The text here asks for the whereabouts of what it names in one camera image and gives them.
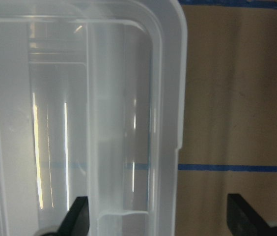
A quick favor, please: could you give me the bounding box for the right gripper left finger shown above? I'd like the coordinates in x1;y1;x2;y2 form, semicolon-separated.
55;196;90;236

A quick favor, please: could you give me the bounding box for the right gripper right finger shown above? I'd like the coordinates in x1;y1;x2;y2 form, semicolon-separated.
227;193;273;236

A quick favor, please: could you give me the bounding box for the clear plastic box lid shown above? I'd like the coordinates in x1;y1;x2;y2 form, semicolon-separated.
0;0;187;236

